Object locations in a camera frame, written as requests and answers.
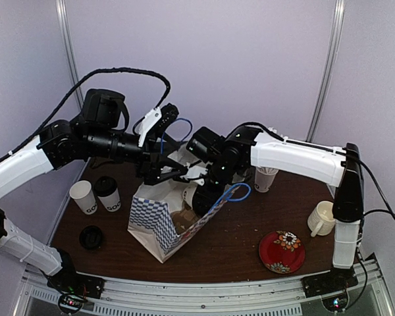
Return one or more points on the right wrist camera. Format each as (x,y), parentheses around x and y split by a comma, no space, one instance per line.
(197,171)

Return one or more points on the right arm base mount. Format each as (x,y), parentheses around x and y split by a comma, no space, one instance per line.
(334,280)

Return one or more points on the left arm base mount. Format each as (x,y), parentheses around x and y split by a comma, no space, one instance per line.
(69,281)

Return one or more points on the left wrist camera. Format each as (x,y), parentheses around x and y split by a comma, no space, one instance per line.
(157,121)

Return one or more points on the red floral plate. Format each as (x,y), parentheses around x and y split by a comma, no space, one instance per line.
(282,252)

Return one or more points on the aluminium front rail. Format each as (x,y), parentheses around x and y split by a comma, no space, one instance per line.
(281,296)

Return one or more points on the black plastic cup lid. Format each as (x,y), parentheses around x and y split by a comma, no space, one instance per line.
(105,186)

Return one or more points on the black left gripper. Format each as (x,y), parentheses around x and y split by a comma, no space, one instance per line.
(151,172)

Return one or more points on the black plastic lid stack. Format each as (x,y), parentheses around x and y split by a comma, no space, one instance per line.
(91,237)

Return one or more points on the cream ceramic mug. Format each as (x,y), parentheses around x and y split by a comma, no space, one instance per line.
(321,221)

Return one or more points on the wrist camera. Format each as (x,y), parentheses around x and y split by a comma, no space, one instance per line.
(157,121)
(197,171)

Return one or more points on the blue checkered paper bag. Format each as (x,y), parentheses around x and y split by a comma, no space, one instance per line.
(150,212)

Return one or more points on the brown pulp cup carrier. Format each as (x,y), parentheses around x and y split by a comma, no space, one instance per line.
(184,219)

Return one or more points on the white paper coffee cup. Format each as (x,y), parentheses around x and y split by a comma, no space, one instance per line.
(112,202)

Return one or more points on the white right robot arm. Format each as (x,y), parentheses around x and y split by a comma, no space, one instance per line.
(299,164)

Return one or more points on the white cup holding straws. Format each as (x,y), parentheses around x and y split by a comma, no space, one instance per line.
(264,178)

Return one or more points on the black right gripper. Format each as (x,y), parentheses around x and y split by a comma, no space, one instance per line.
(207,197)

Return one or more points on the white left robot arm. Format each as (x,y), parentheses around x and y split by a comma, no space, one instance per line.
(92,133)

